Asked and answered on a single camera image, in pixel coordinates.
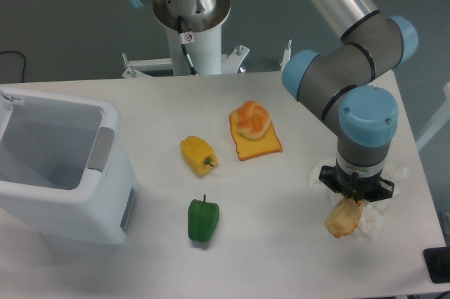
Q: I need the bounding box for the black gripper mount plate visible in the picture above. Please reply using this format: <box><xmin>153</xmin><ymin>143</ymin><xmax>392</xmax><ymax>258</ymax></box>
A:
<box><xmin>319</xmin><ymin>165</ymin><xmax>394</xmax><ymax>202</ymax></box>

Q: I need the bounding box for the square toast bread slice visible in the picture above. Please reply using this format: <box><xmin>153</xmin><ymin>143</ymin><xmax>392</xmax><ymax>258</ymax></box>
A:
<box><xmin>229</xmin><ymin>110</ymin><xmax>283</xmax><ymax>161</ymax></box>

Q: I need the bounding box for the yellow bell pepper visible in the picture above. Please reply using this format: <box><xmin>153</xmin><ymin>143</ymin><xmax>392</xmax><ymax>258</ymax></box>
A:
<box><xmin>180</xmin><ymin>136</ymin><xmax>218</xmax><ymax>177</ymax></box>

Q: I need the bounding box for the round knotted bread roll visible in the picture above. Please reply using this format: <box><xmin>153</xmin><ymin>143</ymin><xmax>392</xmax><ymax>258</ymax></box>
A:
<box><xmin>232</xmin><ymin>101</ymin><xmax>271</xmax><ymax>140</ymax></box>

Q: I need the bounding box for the white frame leg right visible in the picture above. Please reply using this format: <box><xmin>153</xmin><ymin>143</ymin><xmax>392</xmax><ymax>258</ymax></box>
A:
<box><xmin>416</xmin><ymin>82</ymin><xmax>449</xmax><ymax>151</ymax></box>

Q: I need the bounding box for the golden fried pastry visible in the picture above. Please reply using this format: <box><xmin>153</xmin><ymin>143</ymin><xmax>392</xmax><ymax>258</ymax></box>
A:
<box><xmin>324</xmin><ymin>198</ymin><xmax>361</xmax><ymax>238</ymax></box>

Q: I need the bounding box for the black cable on floor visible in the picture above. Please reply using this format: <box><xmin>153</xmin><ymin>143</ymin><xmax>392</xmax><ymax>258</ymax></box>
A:
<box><xmin>0</xmin><ymin>51</ymin><xmax>27</xmax><ymax>82</ymax></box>

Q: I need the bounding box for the white plastic trash can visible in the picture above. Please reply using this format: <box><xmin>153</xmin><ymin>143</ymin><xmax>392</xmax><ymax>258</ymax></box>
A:
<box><xmin>1</xmin><ymin>86</ymin><xmax>139</xmax><ymax>245</ymax></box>

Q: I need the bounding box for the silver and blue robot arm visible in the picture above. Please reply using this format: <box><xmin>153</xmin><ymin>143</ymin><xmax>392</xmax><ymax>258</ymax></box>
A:
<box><xmin>129</xmin><ymin>0</ymin><xmax>418</xmax><ymax>202</ymax></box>

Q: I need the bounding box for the green bell pepper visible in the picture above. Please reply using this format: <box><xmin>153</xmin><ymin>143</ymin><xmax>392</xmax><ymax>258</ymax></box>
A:
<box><xmin>188</xmin><ymin>194</ymin><xmax>220</xmax><ymax>243</ymax></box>

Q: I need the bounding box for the crumpled white tissue paper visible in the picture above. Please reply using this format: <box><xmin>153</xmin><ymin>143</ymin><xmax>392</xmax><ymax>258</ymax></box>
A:
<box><xmin>308</xmin><ymin>157</ymin><xmax>409</xmax><ymax>242</ymax></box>

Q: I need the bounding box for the black device at table edge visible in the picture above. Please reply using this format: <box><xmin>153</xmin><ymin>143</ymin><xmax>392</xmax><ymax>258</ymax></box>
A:
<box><xmin>423</xmin><ymin>246</ymin><xmax>450</xmax><ymax>284</ymax></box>

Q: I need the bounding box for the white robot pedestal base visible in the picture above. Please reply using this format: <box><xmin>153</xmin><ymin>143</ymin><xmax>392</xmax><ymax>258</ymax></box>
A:
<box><xmin>121</xmin><ymin>27</ymin><xmax>293</xmax><ymax>79</ymax></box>

